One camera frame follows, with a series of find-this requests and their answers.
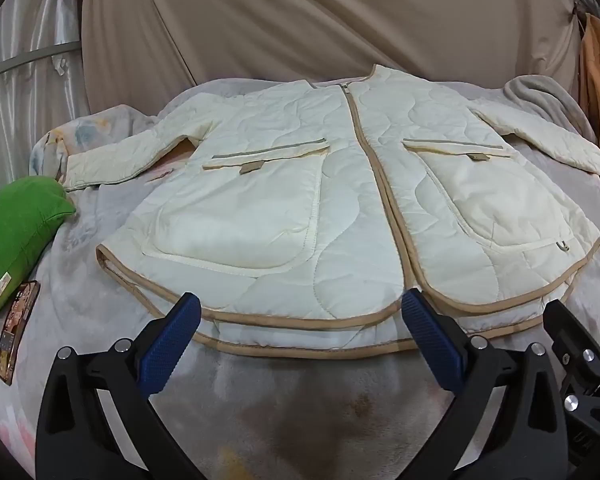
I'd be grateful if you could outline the beige curtain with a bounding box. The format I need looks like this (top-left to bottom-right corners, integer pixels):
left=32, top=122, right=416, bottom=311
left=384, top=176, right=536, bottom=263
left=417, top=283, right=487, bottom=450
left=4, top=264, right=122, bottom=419
left=80, top=0, right=586, bottom=121

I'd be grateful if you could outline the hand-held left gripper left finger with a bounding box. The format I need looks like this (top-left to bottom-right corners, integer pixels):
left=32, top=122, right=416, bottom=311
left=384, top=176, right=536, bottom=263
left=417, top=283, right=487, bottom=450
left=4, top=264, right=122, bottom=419
left=35, top=291, right=206, bottom=480

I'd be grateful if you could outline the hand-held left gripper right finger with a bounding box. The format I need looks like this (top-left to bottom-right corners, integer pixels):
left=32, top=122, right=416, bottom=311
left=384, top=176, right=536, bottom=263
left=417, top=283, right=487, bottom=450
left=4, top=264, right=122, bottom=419
left=401, top=287, right=568, bottom=480

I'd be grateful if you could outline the silver curtain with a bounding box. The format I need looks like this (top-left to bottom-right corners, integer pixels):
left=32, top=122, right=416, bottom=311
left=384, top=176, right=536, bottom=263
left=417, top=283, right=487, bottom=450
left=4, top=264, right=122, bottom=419
left=0, top=0, right=93, bottom=206

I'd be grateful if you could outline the grey fleece towel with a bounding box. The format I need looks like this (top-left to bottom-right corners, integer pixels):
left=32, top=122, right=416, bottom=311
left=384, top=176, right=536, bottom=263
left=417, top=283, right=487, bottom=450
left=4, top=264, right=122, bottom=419
left=502, top=75, right=598, bottom=143

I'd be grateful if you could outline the floral grey blanket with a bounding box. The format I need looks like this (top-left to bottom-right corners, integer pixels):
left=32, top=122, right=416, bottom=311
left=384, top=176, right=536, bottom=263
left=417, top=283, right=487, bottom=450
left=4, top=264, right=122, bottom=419
left=0, top=75, right=600, bottom=480

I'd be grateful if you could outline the green pillow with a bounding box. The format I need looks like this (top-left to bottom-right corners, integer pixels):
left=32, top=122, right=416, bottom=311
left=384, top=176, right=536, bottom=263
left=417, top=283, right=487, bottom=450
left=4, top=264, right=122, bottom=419
left=0, top=176, right=77, bottom=326

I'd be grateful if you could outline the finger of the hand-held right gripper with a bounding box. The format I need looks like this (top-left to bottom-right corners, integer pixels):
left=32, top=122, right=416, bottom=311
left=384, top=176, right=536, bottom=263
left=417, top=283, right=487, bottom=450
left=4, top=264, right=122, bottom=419
left=544, top=299, right=600, bottom=462

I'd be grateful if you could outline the cream quilted jacket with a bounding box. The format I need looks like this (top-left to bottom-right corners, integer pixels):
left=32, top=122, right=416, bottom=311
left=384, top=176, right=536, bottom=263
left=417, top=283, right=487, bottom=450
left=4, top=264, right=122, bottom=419
left=60, top=64, right=600, bottom=360

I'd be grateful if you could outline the dark smartphone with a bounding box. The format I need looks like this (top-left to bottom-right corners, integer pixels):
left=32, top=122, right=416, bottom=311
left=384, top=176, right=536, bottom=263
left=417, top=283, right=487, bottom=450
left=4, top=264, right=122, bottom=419
left=0, top=281, right=42, bottom=387

